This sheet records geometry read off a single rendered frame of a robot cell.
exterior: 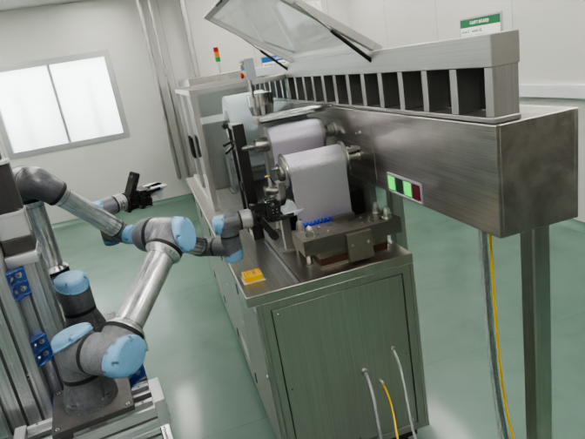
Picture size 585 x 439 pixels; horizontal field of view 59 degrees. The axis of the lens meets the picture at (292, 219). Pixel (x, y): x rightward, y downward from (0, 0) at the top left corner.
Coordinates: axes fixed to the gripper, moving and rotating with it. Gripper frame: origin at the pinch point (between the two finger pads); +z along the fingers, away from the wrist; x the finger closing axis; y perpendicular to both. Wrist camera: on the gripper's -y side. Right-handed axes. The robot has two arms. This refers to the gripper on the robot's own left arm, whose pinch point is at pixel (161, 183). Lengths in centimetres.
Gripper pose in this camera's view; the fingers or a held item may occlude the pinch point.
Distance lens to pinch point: 239.5
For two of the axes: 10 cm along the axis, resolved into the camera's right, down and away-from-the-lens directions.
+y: 0.6, 9.2, 3.8
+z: 6.5, -3.3, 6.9
